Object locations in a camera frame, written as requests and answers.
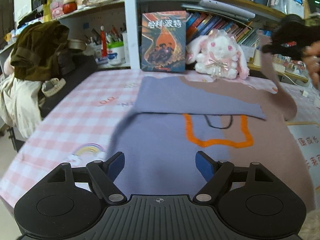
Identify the pink checkered desk mat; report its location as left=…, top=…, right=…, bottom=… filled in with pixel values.
left=1, top=70, right=319, bottom=208

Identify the pink white bunny plush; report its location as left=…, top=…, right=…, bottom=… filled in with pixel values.
left=185, top=29, right=249, bottom=80

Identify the person right hand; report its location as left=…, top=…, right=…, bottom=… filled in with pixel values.
left=303, top=41, right=320, bottom=89

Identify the dark olive garment pile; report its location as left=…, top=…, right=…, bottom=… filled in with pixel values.
left=10, top=21, right=69, bottom=81

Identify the white wrist watch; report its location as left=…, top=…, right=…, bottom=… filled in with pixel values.
left=41, top=78, right=66, bottom=98

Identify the white pen holder cup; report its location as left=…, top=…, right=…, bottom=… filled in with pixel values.
left=107, top=41, right=125, bottom=66

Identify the row of shelf books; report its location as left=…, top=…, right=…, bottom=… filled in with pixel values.
left=186, top=11, right=258, bottom=46

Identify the Harry Potter book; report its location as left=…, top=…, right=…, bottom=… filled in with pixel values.
left=140, top=11, right=187, bottom=73

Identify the red daruma doll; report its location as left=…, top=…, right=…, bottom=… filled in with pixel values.
left=62, top=0, right=77, bottom=14

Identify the white tablet on books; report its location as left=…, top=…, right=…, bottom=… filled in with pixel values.
left=199, top=0, right=255, bottom=19

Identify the purple and brown sweater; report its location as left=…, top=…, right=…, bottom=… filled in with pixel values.
left=105, top=33, right=316, bottom=213

